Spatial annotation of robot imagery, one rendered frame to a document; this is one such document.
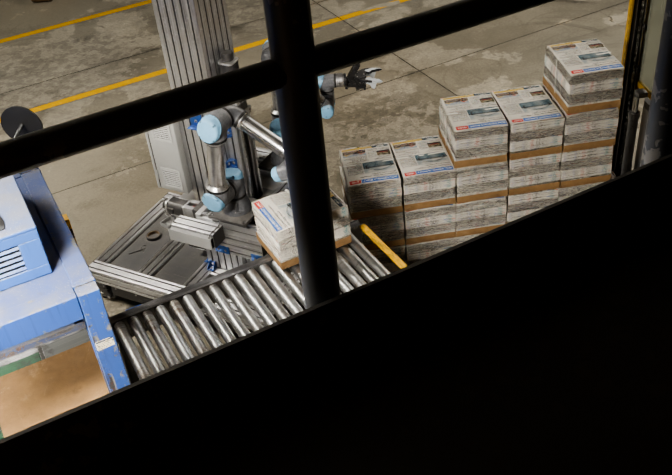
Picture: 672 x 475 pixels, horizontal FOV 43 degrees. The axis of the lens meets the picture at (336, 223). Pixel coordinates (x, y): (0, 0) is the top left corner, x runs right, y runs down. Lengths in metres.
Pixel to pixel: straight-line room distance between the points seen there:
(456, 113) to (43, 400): 2.48
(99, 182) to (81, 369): 2.89
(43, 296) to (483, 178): 2.54
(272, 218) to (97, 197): 2.56
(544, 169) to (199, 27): 1.97
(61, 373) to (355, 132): 3.48
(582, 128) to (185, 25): 2.10
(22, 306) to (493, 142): 2.58
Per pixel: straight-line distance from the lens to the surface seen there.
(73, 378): 3.74
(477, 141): 4.49
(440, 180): 4.57
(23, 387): 3.80
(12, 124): 3.59
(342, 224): 4.01
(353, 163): 4.63
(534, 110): 4.61
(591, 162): 4.81
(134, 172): 6.48
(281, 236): 3.87
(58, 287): 2.99
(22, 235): 2.95
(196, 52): 4.20
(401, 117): 6.69
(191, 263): 5.11
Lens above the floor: 3.33
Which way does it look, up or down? 37 degrees down
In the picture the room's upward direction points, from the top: 6 degrees counter-clockwise
